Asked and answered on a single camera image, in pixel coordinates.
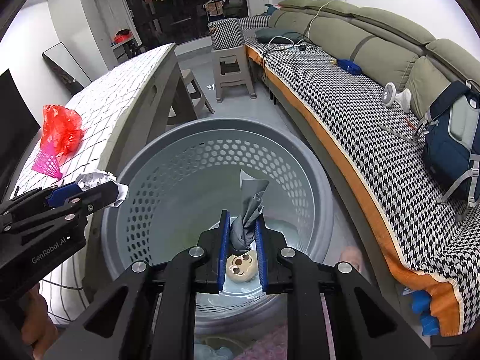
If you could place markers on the blue plastic item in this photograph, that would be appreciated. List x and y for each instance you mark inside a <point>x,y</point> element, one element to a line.
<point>422,303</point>

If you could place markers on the leaning standing mirror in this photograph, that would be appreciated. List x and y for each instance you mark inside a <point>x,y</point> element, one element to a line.
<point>67,63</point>

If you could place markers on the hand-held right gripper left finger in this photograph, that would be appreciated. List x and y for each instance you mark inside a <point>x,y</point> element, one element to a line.
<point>224,247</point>

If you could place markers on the person's foot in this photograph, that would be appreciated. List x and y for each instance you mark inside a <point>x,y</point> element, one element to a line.
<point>350,258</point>

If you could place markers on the grey table frame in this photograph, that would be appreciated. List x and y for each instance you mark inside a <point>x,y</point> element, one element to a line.
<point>150,101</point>

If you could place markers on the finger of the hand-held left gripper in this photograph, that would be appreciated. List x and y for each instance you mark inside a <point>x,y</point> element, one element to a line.
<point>99,195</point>
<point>63,195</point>

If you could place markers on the dark green pillow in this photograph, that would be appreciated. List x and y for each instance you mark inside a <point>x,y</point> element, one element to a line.
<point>277,35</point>

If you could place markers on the red plastic bag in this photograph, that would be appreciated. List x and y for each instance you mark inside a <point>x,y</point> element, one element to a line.
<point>60,127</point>

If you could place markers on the garment on hanger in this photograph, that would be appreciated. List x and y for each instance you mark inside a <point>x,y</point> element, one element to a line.
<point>215,7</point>

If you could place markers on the pink plastic shuttlecock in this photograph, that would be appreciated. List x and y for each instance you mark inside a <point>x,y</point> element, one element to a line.
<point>48,165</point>

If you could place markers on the houndstooth cushion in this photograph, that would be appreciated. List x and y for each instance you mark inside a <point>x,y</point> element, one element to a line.
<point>225,33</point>

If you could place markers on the red cloth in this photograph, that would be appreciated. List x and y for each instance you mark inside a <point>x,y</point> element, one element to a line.
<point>123,36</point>

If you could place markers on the grey plastic stool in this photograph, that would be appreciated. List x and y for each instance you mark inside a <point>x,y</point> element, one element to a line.
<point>232,82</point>

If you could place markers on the fluffy beige pouch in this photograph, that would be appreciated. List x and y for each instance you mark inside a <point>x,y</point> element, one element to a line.
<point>240,268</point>

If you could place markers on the grey cloth with bear patch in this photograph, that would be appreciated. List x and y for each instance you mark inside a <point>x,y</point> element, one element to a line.
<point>251,202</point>

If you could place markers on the beige plastic stool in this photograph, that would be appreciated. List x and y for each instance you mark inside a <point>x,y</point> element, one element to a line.
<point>195,93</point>

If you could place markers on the green sofa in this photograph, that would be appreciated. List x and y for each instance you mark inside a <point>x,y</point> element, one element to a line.
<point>356,138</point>
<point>375,41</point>

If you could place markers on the blue grey backpack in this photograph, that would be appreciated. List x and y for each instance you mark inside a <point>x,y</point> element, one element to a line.
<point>446,146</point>

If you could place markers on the pink cloth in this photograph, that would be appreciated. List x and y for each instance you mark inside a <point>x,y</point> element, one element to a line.
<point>277,345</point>

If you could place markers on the blue pouch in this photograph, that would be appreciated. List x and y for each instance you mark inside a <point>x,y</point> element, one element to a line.
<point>348,66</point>

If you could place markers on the person's left hand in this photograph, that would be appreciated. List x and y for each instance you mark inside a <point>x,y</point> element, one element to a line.
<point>37,315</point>

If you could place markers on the small white fan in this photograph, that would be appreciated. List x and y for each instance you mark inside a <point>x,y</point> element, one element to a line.
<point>397,96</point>

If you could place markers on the white paper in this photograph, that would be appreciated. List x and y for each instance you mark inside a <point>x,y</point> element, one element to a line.
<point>93,178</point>

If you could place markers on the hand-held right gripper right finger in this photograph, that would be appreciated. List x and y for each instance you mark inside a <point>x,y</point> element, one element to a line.
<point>260,255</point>

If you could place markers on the grey perforated plastic basket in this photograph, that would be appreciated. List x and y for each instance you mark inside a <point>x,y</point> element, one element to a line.
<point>168,180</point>

